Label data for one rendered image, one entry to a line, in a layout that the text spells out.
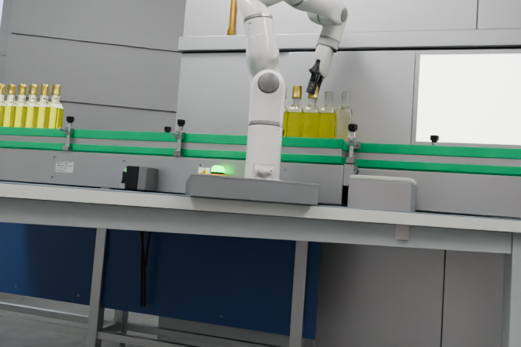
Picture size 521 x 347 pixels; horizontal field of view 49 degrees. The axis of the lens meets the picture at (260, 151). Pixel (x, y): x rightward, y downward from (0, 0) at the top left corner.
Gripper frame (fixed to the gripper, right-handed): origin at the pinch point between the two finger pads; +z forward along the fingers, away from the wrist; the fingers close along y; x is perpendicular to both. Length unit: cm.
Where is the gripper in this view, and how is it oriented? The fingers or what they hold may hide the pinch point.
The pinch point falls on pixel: (312, 89)
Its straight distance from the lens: 204.1
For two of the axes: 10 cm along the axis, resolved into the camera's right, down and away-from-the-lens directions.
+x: 9.0, 2.9, -3.2
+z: -3.1, 9.5, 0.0
